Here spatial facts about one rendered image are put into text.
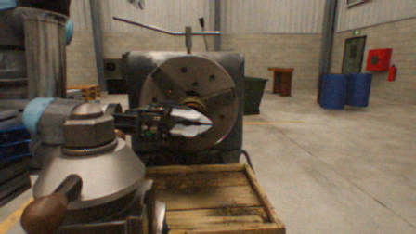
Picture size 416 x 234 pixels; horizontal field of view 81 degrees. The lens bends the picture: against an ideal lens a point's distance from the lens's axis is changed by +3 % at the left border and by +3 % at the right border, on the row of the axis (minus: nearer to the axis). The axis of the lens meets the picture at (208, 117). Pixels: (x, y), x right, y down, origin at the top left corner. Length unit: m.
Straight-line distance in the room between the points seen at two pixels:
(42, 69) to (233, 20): 10.58
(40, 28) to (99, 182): 0.52
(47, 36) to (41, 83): 0.10
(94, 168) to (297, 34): 11.75
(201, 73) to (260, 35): 10.52
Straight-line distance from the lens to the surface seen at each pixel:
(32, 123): 0.57
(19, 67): 0.98
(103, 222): 0.20
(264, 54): 11.27
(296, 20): 11.96
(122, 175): 0.19
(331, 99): 7.05
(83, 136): 0.19
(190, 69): 0.75
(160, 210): 0.35
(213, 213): 0.58
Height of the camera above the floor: 1.21
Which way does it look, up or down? 13 degrees down
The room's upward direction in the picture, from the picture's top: straight up
